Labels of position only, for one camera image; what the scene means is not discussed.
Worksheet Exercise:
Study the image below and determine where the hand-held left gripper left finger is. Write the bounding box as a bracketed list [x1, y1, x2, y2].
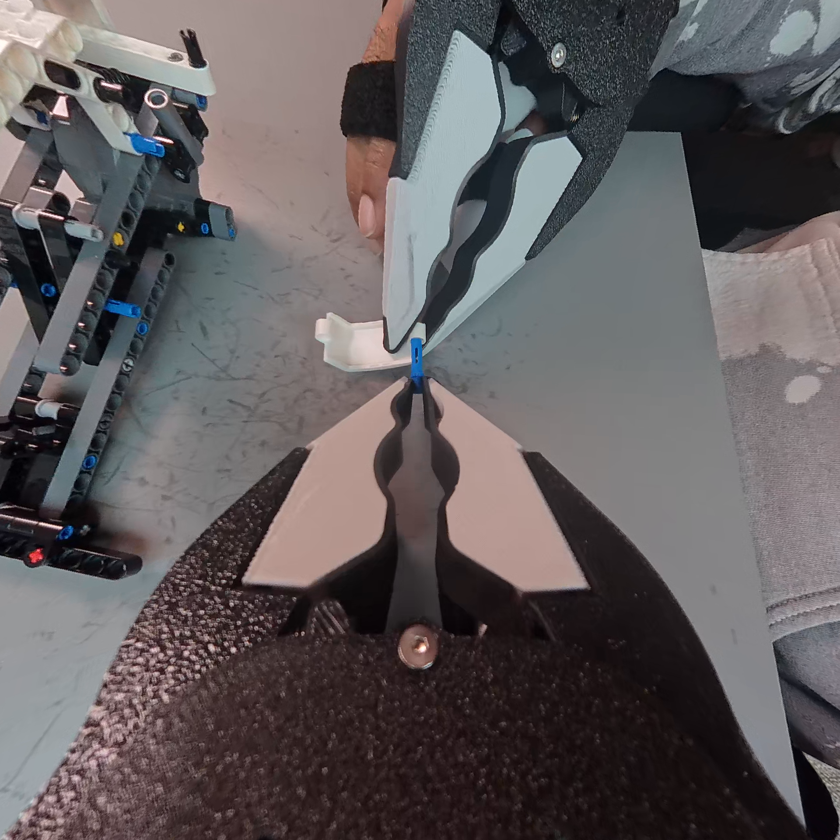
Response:
[243, 379, 421, 634]

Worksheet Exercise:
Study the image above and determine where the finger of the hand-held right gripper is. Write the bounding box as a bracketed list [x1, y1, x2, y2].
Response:
[425, 131, 586, 352]
[382, 29, 508, 355]

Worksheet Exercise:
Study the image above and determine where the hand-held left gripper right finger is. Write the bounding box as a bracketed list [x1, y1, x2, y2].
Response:
[423, 379, 588, 634]

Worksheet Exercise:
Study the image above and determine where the white curved brick panel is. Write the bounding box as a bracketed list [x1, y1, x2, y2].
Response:
[315, 313, 427, 374]

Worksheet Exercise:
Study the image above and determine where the brick-built truck chassis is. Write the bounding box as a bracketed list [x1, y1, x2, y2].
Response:
[0, 0, 237, 580]

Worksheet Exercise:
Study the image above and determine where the grey desk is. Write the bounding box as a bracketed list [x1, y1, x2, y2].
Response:
[0, 0, 805, 840]

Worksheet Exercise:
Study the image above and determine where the person's right hand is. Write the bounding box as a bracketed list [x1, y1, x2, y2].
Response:
[344, 0, 412, 240]

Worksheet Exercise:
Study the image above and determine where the grey bleached hoodie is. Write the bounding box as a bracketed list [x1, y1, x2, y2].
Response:
[702, 210, 840, 788]

